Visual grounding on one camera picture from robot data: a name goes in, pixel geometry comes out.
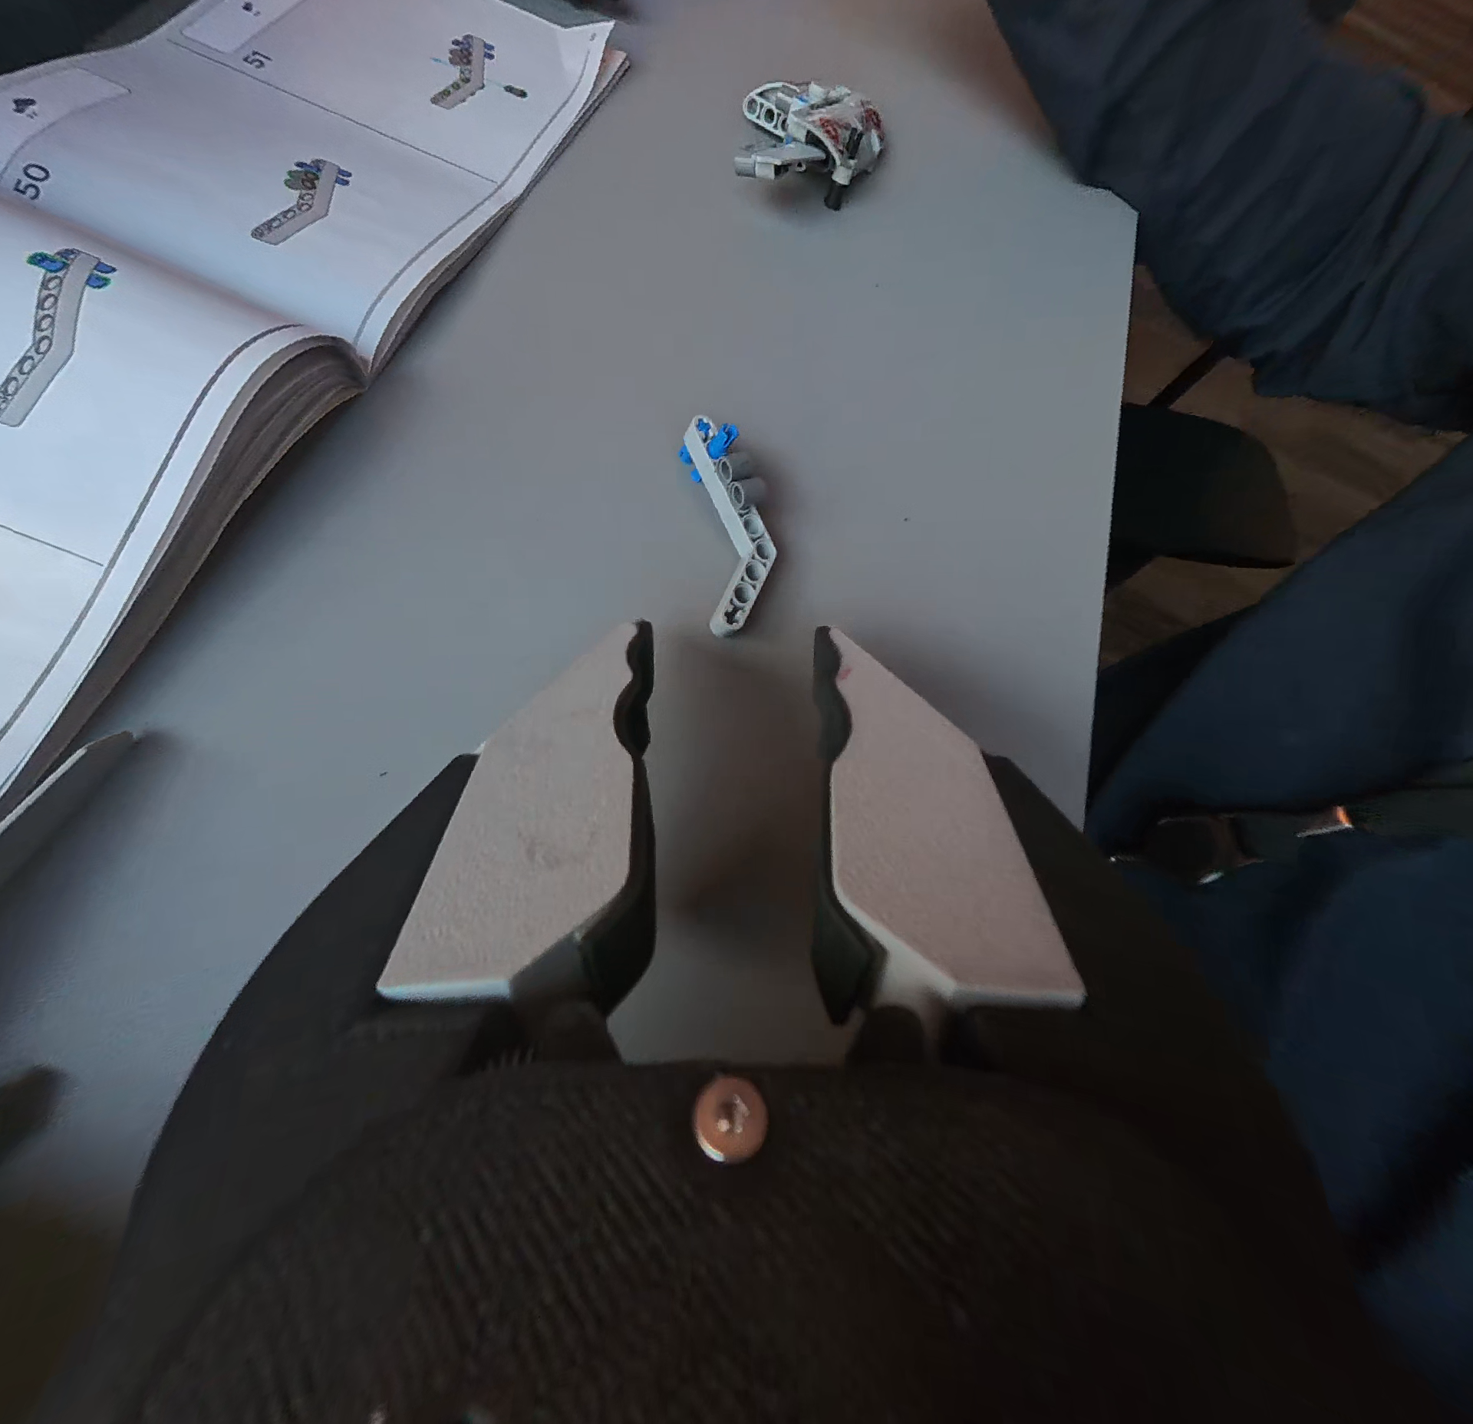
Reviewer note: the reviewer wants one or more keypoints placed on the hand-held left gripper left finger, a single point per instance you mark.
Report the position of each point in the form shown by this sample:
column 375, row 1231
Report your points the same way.
column 540, row 826

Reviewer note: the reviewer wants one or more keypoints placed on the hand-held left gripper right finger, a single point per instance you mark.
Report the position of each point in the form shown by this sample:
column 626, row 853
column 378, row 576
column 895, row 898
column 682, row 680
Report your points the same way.
column 932, row 836

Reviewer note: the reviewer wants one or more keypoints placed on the bent grey lego beam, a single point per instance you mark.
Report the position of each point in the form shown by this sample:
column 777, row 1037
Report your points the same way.
column 743, row 526

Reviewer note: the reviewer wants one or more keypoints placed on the small grey lego assembly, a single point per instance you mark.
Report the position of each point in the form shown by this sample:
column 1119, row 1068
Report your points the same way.
column 812, row 135

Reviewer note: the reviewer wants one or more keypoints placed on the person's dark blue trousers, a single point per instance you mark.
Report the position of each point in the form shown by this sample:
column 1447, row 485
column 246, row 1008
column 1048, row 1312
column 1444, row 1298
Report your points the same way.
column 1323, row 987

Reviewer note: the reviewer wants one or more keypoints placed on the black office chair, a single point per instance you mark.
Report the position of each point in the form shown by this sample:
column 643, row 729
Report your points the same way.
column 1197, row 491

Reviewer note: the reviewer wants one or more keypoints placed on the open instruction booklet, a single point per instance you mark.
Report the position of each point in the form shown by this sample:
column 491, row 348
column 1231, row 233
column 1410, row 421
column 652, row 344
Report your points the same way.
column 230, row 238

